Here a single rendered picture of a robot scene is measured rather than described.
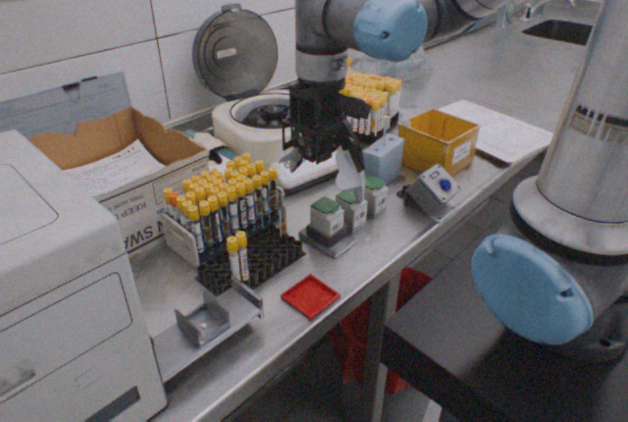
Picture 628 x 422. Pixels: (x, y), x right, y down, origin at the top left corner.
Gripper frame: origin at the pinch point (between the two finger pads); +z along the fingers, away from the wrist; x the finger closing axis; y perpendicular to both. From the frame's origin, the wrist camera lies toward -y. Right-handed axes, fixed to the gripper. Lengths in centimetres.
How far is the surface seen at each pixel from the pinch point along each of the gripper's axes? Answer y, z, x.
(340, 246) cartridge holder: 1.0, 10.5, 4.1
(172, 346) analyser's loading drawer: 34.5, 7.9, 1.5
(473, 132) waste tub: -42.0, 3.0, 8.0
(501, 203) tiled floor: -170, 99, -15
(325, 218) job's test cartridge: 2.1, 5.0, 1.3
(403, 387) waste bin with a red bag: -20, 67, 11
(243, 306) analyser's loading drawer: 23.4, 7.9, 3.4
